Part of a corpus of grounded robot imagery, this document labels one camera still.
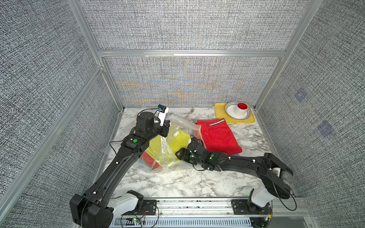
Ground colourful folded clothes stack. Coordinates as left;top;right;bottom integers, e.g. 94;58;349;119
139;151;162;172

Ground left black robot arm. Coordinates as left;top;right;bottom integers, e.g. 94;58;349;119
69;107;170;228

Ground white slotted cable duct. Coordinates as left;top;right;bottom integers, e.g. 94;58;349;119
109;217;253;228

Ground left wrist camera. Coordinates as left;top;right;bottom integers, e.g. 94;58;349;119
157;104;169;126

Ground white patterned bowl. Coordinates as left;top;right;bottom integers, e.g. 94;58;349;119
225;102;251;120

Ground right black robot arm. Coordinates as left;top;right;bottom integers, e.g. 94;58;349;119
175;137;293;208

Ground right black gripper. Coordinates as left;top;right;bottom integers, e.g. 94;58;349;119
173;148;204;167

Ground aluminium front rail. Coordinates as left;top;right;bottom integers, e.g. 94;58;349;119
75;197;313;219

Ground red striped-waist shorts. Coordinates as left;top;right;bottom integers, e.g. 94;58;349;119
197;119;242;155

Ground yellow plastic tray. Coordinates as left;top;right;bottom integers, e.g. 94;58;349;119
214;103;255;124

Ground pink handled fork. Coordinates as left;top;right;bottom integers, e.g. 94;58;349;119
184;107;195;119

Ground clear plastic vacuum bag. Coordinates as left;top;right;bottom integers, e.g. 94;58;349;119
105;113;204;173

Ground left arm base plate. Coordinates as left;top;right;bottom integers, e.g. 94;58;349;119
125;199;157;216

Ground white cup red inside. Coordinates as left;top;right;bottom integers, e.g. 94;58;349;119
235;103;248;118

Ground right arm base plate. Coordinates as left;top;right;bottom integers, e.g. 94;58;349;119
231;199;271;215

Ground yellow-green shorts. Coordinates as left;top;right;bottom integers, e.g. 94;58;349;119
145;128;191;171

